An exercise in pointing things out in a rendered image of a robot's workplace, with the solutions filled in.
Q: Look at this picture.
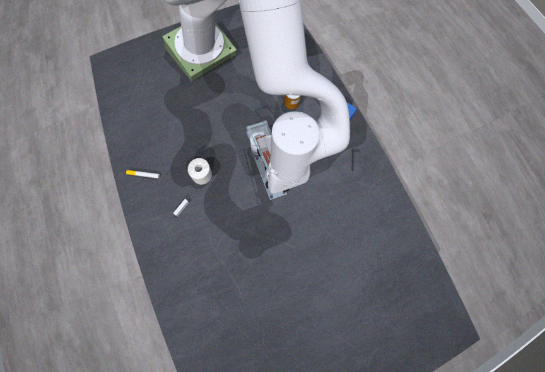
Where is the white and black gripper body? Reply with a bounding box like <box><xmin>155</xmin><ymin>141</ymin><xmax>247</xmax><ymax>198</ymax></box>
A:
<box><xmin>265</xmin><ymin>163</ymin><xmax>310</xmax><ymax>194</ymax></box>

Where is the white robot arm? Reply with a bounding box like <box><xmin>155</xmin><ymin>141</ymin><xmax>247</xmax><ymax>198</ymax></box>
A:
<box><xmin>164</xmin><ymin>0</ymin><xmax>350</xmax><ymax>182</ymax></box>

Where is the blue rectangular block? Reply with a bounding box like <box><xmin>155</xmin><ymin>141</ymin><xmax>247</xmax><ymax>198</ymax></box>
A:
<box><xmin>347</xmin><ymin>103</ymin><xmax>356</xmax><ymax>120</ymax></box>

